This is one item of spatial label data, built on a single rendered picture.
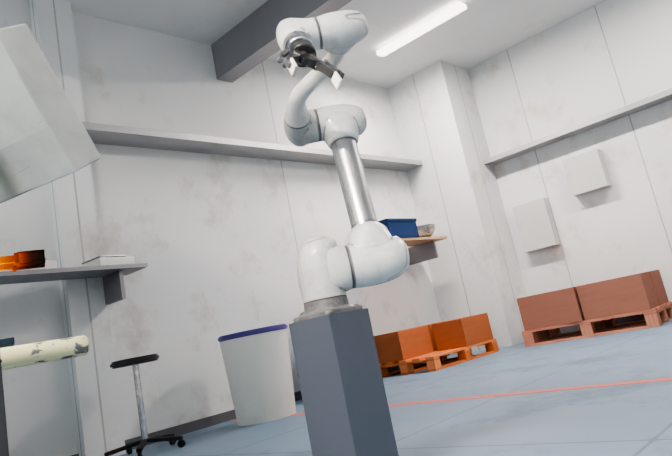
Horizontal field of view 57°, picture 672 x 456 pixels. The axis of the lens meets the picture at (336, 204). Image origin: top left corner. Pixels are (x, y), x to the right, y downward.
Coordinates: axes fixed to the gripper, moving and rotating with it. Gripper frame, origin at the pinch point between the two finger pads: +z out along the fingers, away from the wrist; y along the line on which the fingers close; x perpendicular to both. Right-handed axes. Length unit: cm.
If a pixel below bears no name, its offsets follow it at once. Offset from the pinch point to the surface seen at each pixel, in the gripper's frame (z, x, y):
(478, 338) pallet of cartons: -269, -311, -387
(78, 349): 50, -60, 47
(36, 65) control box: 36, -2, 66
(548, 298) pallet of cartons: -265, -240, -436
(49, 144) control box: 45, -14, 61
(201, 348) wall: -243, -339, -84
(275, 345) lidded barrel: -189, -276, -121
